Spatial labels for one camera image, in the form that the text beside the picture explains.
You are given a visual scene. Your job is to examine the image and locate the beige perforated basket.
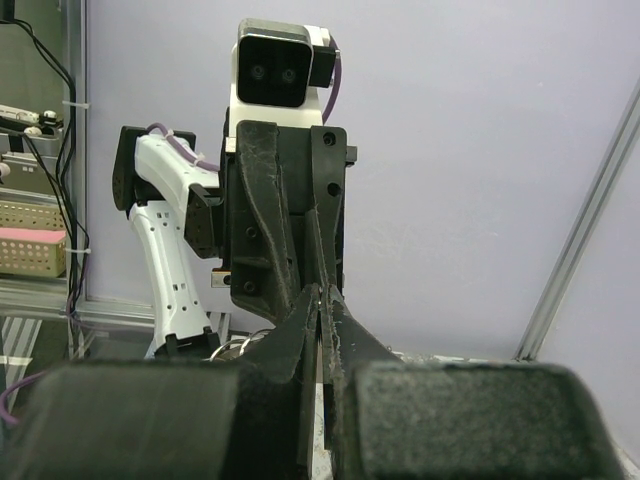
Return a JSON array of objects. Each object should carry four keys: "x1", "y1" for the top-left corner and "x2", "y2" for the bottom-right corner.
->
[{"x1": 1, "y1": 200, "x2": 66, "y2": 278}]

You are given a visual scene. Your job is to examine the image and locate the metal key organizer ring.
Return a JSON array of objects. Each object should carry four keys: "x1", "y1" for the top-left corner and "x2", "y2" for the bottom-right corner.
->
[{"x1": 209, "y1": 329, "x2": 271, "y2": 362}]

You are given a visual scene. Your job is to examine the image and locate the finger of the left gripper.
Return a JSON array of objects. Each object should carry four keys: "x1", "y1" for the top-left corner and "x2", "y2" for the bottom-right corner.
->
[
  {"x1": 305, "y1": 126, "x2": 347, "y2": 291},
  {"x1": 236, "y1": 120, "x2": 300, "y2": 320}
]

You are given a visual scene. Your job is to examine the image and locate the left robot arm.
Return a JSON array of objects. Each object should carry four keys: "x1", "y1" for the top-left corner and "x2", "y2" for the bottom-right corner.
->
[{"x1": 112, "y1": 120, "x2": 357, "y2": 363}]

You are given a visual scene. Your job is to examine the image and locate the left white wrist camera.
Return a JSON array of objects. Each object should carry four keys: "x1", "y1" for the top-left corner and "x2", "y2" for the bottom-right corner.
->
[{"x1": 228, "y1": 18, "x2": 342, "y2": 136}]

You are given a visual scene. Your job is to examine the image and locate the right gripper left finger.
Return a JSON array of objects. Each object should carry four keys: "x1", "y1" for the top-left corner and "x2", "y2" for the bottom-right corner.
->
[{"x1": 2, "y1": 285, "x2": 319, "y2": 479}]

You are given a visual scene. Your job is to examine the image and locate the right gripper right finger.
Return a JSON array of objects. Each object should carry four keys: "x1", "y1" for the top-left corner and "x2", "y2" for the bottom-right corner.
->
[{"x1": 320, "y1": 287, "x2": 624, "y2": 479}]

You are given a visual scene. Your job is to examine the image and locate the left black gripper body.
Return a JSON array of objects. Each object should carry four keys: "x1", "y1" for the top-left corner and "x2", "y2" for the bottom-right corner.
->
[{"x1": 216, "y1": 124, "x2": 357, "y2": 320}]

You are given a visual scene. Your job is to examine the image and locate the black background cables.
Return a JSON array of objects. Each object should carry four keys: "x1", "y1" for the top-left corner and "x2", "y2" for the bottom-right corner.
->
[{"x1": 0, "y1": 0, "x2": 94, "y2": 361}]

